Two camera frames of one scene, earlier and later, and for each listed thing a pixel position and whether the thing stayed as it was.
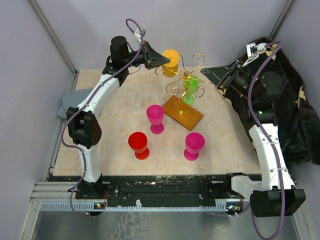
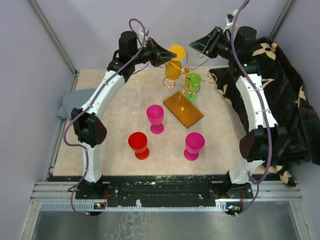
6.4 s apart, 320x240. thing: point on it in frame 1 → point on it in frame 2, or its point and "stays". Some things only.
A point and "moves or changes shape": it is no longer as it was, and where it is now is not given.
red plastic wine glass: [138, 142] stays
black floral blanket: [271, 92] stays
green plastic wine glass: [190, 85] moves or changes shape
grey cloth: [72, 99] stays
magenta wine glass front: [194, 141] stays
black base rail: [181, 190] stays
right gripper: [222, 75] → [206, 44]
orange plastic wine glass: [170, 69] moves or changes shape
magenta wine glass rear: [155, 113] stays
